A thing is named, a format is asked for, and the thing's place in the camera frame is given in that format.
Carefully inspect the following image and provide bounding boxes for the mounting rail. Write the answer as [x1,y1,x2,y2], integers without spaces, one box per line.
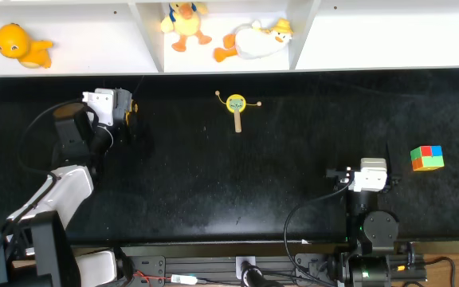
[112,254,456,287]

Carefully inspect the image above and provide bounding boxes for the white shelf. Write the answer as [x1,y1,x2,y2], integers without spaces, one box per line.
[0,0,459,77]

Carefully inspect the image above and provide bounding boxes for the yellow rubber duck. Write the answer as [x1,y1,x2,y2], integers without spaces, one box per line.
[0,22,54,69]

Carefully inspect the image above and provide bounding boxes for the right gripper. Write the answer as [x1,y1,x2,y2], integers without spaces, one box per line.
[326,140,401,196]

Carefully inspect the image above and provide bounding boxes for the grey and yellow toy truck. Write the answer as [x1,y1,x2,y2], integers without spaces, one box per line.
[112,88,139,127]

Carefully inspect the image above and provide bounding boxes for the many-coloured puzzle cube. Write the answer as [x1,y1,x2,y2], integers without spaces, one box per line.
[410,144,445,172]

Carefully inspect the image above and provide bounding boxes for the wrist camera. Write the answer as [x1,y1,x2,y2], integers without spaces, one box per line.
[351,157,389,193]
[81,88,116,128]

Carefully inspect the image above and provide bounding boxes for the yellow plush duck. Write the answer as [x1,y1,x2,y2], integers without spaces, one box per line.
[160,2,213,53]

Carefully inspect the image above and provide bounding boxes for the yellow rattle drum toy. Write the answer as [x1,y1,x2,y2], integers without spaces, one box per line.
[214,90,262,134]

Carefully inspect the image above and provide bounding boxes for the black cable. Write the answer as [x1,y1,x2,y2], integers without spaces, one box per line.
[283,178,354,287]
[16,98,91,179]

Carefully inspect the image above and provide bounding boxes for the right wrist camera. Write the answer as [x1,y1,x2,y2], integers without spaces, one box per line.
[351,157,389,193]

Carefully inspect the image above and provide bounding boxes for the white plush duck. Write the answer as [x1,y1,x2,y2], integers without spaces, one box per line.
[213,18,294,63]

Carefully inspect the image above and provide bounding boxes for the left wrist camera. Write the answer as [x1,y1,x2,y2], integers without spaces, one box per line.
[81,88,116,128]

